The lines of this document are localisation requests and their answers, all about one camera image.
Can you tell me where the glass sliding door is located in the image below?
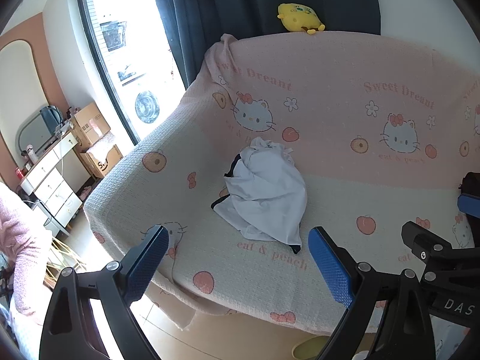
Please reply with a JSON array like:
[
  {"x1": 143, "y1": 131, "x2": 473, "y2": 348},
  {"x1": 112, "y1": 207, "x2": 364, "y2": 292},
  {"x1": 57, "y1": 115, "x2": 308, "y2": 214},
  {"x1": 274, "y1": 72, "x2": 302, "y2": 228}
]
[{"x1": 75, "y1": 0, "x2": 188, "y2": 147}]

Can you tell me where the yellow plush toy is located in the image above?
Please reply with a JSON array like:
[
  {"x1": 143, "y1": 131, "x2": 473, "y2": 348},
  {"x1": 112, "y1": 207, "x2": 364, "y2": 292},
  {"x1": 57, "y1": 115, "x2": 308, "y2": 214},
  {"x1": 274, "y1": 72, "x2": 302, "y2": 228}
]
[{"x1": 277, "y1": 3, "x2": 326, "y2": 35}]

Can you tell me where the person in pink clothing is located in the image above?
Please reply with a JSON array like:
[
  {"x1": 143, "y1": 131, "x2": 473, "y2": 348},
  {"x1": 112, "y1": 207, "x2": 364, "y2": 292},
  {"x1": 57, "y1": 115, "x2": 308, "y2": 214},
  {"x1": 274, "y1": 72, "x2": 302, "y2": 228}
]
[{"x1": 0, "y1": 183, "x2": 55, "y2": 360}]

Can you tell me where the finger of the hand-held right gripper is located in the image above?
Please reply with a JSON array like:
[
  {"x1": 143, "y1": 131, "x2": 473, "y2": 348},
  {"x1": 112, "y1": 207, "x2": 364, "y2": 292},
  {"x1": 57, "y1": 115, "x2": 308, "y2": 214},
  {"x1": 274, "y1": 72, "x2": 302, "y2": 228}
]
[
  {"x1": 457, "y1": 172, "x2": 480, "y2": 218},
  {"x1": 401, "y1": 221, "x2": 456, "y2": 271}
]

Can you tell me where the cardboard box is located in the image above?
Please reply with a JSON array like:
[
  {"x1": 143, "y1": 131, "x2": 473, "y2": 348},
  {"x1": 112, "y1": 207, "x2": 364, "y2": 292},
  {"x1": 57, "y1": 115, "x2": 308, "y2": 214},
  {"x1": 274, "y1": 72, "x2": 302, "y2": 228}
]
[
  {"x1": 71, "y1": 103, "x2": 111, "y2": 154},
  {"x1": 80, "y1": 143, "x2": 124, "y2": 179}
]

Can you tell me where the white washing machine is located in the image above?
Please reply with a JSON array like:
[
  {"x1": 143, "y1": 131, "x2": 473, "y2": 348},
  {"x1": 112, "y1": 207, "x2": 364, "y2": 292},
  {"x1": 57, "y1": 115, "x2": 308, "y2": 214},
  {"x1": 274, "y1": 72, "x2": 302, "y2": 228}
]
[{"x1": 112, "y1": 50, "x2": 177, "y2": 136}]

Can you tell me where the pink cartoon printed sofa blanket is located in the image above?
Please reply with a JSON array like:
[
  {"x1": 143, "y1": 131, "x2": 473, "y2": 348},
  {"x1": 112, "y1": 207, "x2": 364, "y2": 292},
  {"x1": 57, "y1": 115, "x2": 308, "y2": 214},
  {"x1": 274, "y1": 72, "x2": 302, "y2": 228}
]
[{"x1": 83, "y1": 32, "x2": 480, "y2": 336}]

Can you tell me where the white t-shirt with navy trim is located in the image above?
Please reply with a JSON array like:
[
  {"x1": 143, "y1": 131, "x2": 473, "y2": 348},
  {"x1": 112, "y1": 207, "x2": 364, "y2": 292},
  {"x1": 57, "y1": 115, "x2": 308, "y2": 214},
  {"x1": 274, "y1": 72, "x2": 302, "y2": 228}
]
[{"x1": 211, "y1": 137, "x2": 308, "y2": 254}]

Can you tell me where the yellow-green slipper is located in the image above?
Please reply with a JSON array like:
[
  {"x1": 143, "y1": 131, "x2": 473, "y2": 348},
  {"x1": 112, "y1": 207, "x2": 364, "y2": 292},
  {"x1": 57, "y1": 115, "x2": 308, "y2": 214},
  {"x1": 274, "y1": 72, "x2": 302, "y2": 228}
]
[{"x1": 292, "y1": 335, "x2": 331, "y2": 360}]

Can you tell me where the golden wire rack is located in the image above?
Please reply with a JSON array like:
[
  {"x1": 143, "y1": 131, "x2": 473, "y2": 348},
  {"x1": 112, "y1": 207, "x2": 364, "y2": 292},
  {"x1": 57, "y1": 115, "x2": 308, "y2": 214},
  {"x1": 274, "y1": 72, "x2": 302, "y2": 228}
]
[{"x1": 43, "y1": 236, "x2": 85, "y2": 289}]

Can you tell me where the white drawer desk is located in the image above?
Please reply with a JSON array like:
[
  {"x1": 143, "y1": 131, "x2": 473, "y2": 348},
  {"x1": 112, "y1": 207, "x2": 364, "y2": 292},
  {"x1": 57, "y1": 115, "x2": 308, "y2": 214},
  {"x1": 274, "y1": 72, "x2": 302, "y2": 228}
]
[{"x1": 19, "y1": 131, "x2": 84, "y2": 237}]

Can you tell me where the dark blue curtain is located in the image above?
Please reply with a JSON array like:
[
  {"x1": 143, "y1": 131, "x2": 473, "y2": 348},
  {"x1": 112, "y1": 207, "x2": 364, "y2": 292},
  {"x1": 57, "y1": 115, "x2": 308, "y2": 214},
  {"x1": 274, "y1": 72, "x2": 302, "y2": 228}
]
[{"x1": 146, "y1": 0, "x2": 381, "y2": 91}]

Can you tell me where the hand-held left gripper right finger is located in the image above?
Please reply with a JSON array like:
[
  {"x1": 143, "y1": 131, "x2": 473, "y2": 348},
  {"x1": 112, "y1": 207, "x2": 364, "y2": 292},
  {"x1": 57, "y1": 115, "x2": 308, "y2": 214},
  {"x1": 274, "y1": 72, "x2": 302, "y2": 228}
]
[{"x1": 308, "y1": 226, "x2": 437, "y2": 360}]

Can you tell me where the oval desk mirror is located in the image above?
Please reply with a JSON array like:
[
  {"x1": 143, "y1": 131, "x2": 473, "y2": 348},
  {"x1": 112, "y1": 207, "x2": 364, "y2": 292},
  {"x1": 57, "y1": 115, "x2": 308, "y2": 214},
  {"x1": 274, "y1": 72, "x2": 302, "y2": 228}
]
[{"x1": 17, "y1": 107, "x2": 62, "y2": 154}]

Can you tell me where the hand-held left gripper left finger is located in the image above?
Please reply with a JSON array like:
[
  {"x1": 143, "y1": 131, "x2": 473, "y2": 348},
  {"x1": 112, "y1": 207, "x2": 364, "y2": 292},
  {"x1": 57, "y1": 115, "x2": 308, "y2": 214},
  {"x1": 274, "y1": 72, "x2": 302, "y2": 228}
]
[{"x1": 39, "y1": 224, "x2": 170, "y2": 360}]

